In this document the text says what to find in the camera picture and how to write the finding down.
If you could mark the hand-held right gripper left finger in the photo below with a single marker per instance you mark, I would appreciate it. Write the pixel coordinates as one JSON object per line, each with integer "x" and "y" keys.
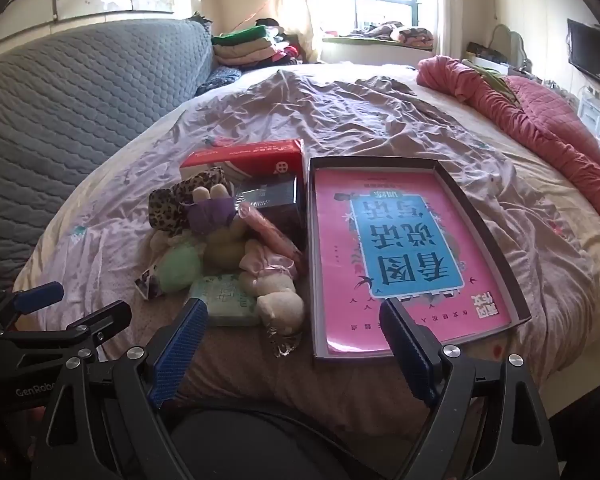
{"x": 180, "y": 345}

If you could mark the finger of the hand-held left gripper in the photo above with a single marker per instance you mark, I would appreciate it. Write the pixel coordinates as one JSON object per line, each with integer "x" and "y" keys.
{"x": 95, "y": 320}
{"x": 35, "y": 297}

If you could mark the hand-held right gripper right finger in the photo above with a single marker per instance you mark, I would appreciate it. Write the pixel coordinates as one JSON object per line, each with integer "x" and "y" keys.
{"x": 410, "y": 355}

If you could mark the pale green tissue pack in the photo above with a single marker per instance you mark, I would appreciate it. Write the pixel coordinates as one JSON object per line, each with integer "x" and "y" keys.
{"x": 220, "y": 305}

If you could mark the green puff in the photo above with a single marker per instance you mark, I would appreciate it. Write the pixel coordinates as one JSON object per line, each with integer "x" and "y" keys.
{"x": 180, "y": 267}

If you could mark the pink plush doll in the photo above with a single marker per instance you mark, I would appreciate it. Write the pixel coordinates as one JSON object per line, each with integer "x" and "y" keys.
{"x": 280, "y": 305}

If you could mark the pink book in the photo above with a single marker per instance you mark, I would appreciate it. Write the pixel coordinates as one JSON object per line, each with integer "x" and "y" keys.
{"x": 500, "y": 280}
{"x": 340, "y": 260}

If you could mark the leopard print cloth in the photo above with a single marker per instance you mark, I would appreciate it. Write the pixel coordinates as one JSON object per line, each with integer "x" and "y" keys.
{"x": 165, "y": 210}

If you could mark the plush toy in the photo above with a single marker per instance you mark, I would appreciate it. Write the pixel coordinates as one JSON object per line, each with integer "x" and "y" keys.
{"x": 210, "y": 215}

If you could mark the pink roll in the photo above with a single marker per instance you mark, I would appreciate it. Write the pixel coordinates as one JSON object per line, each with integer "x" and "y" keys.
{"x": 270, "y": 232}

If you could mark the dark glossy box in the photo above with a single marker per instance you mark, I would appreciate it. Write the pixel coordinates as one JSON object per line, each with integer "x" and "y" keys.
{"x": 275, "y": 200}

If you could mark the red and white cardboard box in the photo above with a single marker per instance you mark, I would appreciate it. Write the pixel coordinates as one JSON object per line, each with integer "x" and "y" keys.
{"x": 250, "y": 155}

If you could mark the grey quilted headboard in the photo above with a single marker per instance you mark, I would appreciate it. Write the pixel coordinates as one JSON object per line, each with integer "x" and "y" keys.
{"x": 80, "y": 100}

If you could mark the lilac bed sheet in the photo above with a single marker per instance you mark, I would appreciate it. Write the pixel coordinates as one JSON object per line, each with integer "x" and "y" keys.
{"x": 355, "y": 110}

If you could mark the dark blue patterned cloth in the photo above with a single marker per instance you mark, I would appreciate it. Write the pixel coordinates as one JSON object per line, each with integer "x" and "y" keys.
{"x": 220, "y": 79}

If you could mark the pink quilt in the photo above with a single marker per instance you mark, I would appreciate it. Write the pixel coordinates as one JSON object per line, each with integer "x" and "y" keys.
{"x": 530, "y": 110}

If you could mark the green cloth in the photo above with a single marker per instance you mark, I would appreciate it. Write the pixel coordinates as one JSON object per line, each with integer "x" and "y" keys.
{"x": 490, "y": 76}

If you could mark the pile of folded clothes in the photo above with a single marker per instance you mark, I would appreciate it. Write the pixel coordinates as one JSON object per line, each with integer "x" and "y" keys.
{"x": 245, "y": 47}

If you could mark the white storage unit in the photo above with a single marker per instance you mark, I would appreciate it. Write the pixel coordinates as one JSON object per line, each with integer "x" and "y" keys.
{"x": 597, "y": 110}

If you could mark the clothes on windowsill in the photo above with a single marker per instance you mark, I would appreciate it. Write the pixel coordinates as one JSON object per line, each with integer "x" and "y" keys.
{"x": 395, "y": 35}

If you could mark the white ornate mirror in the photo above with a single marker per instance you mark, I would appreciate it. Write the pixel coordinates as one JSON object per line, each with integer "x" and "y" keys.
{"x": 510, "y": 42}

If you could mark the black television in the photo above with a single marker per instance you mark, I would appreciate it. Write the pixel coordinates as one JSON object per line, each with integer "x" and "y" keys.
{"x": 592, "y": 55}

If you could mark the pale curtain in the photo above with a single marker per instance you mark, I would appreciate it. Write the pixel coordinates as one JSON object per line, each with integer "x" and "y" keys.
{"x": 295, "y": 5}

